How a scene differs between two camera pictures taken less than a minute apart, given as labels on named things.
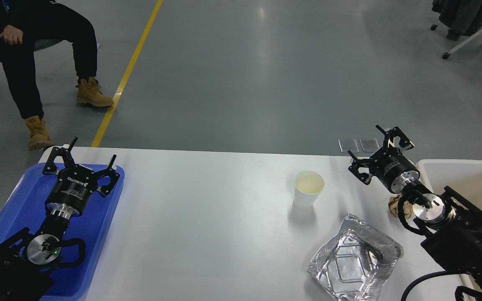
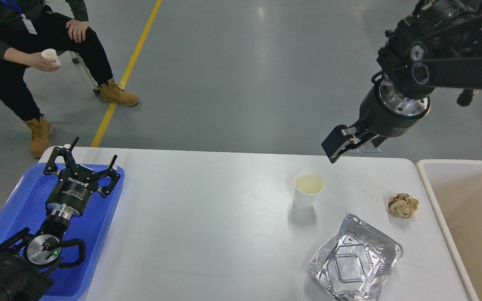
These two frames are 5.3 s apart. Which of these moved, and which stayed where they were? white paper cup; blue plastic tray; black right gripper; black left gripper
Moved: black right gripper
Stayed: white paper cup; blue plastic tray; black left gripper
